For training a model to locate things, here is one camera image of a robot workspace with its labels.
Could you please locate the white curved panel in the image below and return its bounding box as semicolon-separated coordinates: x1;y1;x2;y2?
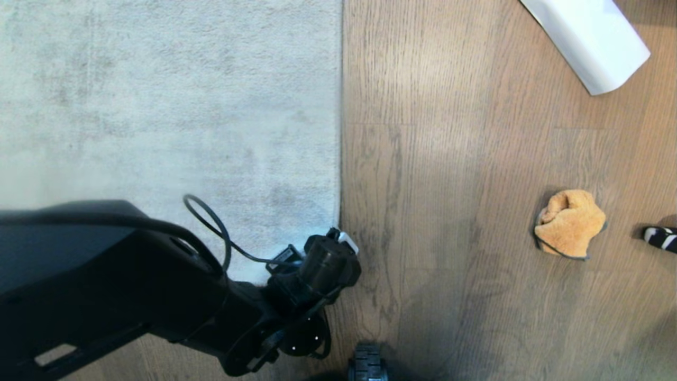
519;0;652;96

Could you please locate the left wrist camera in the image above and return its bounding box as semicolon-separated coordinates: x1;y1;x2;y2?
266;227;360;274

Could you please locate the black ribbed wheel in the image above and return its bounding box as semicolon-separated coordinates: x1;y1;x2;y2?
347;343;390;381

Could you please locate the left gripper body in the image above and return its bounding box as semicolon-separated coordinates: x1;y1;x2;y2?
300;235;363;298

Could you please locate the orange cloth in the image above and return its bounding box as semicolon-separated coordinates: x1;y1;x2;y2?
533;189;608;261

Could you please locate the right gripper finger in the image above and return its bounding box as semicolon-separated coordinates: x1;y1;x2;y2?
642;226;677;253

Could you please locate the light grey rug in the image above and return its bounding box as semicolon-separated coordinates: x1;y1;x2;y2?
0;0;343;286

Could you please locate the black cable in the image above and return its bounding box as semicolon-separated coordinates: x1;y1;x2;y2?
182;194;277;274

